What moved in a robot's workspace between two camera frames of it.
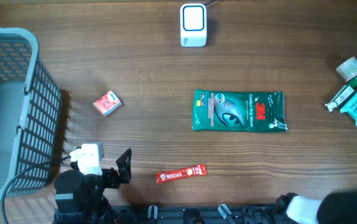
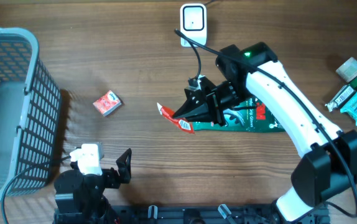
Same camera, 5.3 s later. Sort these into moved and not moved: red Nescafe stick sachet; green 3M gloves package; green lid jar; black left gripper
Moved: red Nescafe stick sachet
Not moved: black left gripper; green lid jar; green 3M gloves package
